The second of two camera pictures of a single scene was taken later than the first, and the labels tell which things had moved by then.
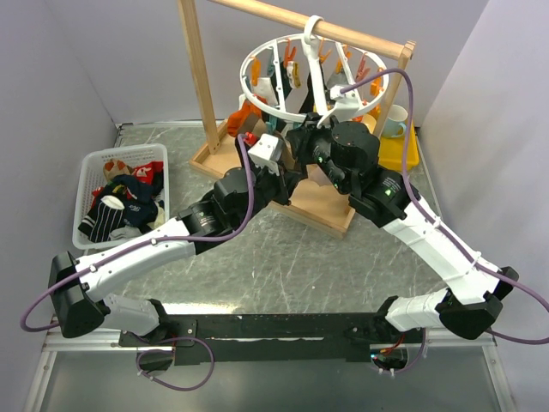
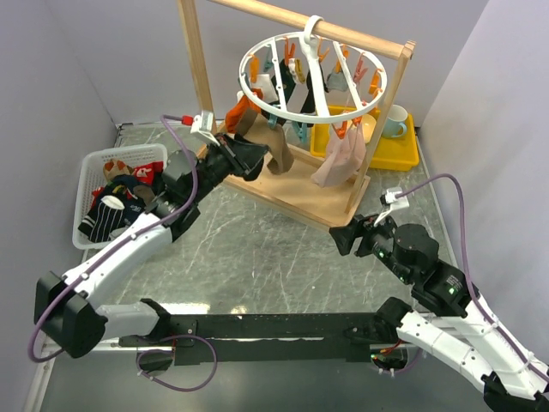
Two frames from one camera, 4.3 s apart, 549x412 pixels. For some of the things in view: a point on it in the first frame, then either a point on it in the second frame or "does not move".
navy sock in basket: [141, 214] does not move
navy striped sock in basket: [101, 221] does not move
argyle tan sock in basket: [114, 167] does not move
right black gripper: [301, 138] to [342, 235]
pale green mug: [395, 125] does not move
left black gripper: [283, 196] to [250, 154]
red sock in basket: [144, 173] does not move
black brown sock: [299, 170] to [145, 192]
